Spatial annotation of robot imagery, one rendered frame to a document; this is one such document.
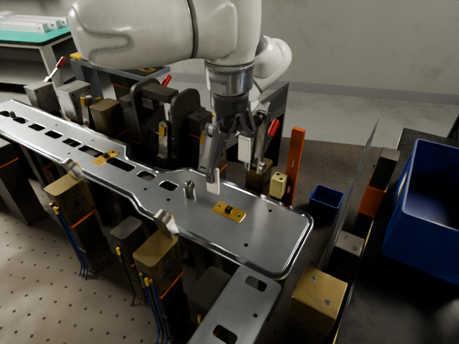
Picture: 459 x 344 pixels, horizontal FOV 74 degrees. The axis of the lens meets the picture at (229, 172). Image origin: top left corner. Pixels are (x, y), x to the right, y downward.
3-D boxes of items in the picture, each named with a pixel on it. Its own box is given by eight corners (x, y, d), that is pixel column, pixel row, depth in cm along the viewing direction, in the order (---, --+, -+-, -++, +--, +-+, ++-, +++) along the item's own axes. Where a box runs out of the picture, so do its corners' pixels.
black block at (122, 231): (125, 303, 91) (98, 239, 73) (147, 278, 97) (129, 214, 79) (138, 312, 89) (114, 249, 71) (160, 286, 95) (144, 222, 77)
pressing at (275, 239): (-42, 120, 120) (-44, 117, 119) (15, 99, 135) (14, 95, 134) (282, 289, 63) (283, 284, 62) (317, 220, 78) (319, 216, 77)
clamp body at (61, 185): (74, 274, 99) (31, 194, 77) (103, 248, 107) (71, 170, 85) (87, 283, 96) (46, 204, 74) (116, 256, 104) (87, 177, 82)
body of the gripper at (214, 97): (224, 77, 62) (225, 117, 68) (200, 92, 57) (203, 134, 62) (257, 84, 59) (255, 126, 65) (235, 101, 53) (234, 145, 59)
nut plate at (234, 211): (211, 210, 79) (211, 207, 78) (219, 201, 82) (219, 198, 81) (239, 222, 76) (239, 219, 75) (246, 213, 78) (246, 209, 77)
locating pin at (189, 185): (182, 200, 84) (179, 181, 80) (189, 193, 86) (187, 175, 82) (191, 204, 83) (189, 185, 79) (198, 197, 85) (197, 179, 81)
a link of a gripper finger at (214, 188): (219, 168, 62) (217, 170, 61) (220, 194, 66) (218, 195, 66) (207, 164, 63) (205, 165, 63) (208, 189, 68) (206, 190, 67)
